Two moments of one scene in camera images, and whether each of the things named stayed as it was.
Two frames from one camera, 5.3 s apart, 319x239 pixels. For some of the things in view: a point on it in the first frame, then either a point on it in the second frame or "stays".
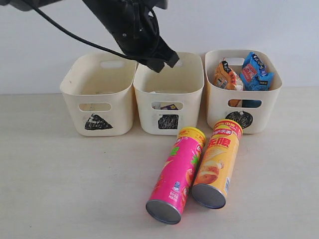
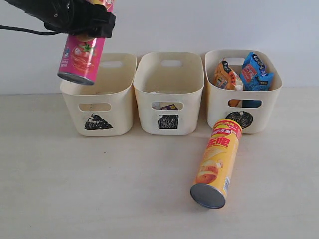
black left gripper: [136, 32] to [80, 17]
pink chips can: [167, 198] to [82, 56]
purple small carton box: [171, 107] stays
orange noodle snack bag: [225, 78] stays
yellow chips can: [210, 187] stays
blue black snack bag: [254, 75] stays
